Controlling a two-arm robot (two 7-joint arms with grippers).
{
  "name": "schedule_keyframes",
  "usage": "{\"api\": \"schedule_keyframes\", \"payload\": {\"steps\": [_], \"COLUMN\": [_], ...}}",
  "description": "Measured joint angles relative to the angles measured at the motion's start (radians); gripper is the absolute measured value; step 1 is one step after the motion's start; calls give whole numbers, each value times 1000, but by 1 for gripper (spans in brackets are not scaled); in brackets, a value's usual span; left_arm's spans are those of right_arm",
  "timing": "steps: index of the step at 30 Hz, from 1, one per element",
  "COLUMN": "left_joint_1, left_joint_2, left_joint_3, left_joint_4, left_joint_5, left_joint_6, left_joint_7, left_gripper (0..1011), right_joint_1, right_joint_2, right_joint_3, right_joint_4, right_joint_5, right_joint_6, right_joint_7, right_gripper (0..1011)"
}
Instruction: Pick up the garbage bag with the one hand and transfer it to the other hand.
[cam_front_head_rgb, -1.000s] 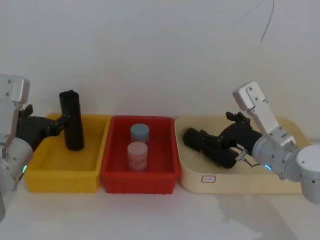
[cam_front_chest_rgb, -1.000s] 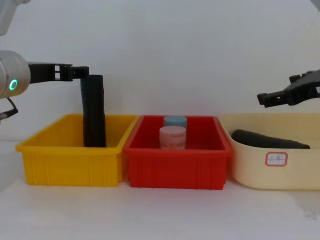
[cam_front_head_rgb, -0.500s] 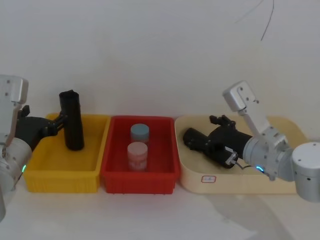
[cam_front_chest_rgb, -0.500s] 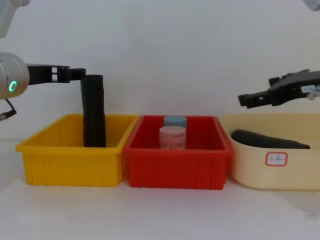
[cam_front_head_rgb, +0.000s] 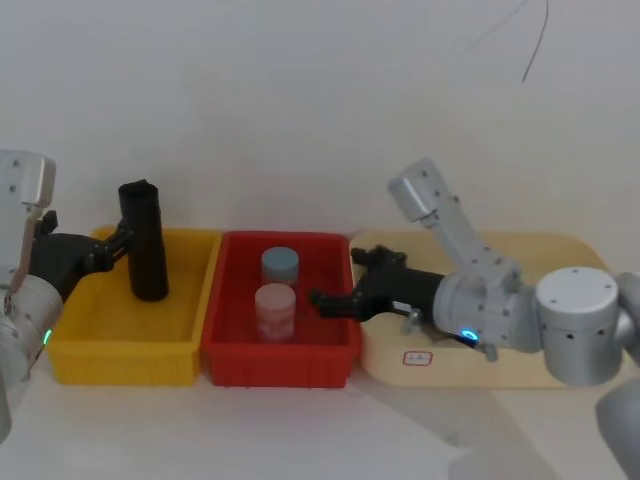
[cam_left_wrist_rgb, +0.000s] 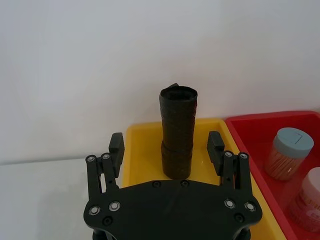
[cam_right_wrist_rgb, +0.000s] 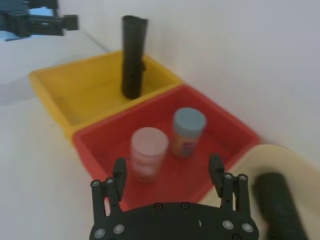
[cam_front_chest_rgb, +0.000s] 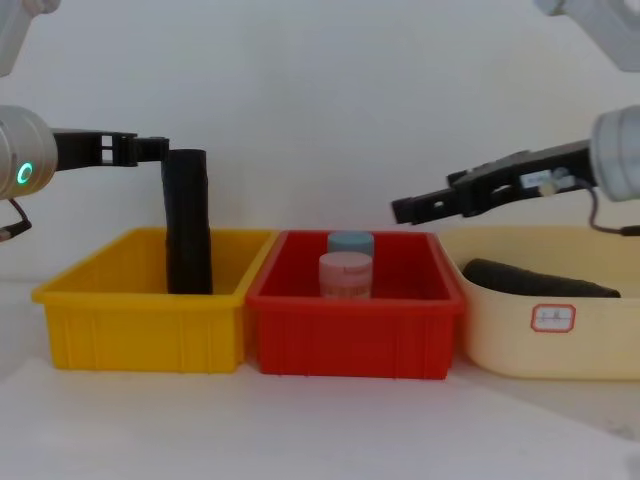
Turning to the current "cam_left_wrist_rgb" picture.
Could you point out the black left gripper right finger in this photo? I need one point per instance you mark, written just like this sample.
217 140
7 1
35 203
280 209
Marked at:
217 155

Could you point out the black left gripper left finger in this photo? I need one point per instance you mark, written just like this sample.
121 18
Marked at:
115 155

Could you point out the yellow plastic tray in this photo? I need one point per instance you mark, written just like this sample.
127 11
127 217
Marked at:
145 150

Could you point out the red plastic tray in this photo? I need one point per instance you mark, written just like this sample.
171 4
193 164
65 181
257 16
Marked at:
250 130

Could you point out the black rolled tube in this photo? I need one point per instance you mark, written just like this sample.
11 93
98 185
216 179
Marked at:
177 137

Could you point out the toothpick jar with grey-blue lid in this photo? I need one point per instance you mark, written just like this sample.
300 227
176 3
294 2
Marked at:
282 162

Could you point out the clear jar with white lid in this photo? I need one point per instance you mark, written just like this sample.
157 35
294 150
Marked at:
307 200

